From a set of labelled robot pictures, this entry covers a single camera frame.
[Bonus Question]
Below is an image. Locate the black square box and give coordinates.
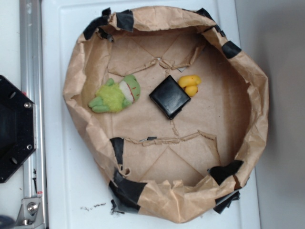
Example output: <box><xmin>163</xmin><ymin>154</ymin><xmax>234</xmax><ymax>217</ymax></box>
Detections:
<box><xmin>149</xmin><ymin>75</ymin><xmax>191</xmax><ymax>120</ymax></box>

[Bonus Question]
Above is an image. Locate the green plush frog toy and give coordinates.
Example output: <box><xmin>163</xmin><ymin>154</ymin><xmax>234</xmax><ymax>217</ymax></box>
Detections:
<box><xmin>88</xmin><ymin>74</ymin><xmax>141</xmax><ymax>113</ymax></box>

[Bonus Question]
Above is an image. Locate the brown paper bag tray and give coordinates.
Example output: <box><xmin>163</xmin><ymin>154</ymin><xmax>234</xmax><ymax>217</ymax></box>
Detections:
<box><xmin>63</xmin><ymin>6</ymin><xmax>269</xmax><ymax>223</ymax></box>

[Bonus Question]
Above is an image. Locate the aluminium extrusion rail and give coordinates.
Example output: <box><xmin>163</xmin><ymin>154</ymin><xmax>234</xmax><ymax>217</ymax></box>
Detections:
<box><xmin>19</xmin><ymin>0</ymin><xmax>48</xmax><ymax>198</ymax></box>

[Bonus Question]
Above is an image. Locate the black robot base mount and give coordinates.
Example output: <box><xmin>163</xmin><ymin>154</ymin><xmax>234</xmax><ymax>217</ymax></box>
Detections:
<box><xmin>0</xmin><ymin>75</ymin><xmax>35</xmax><ymax>184</ymax></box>

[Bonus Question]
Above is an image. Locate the metal corner bracket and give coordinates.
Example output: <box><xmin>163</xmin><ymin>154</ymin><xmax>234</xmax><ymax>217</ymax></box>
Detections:
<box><xmin>14</xmin><ymin>197</ymin><xmax>45</xmax><ymax>229</ymax></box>

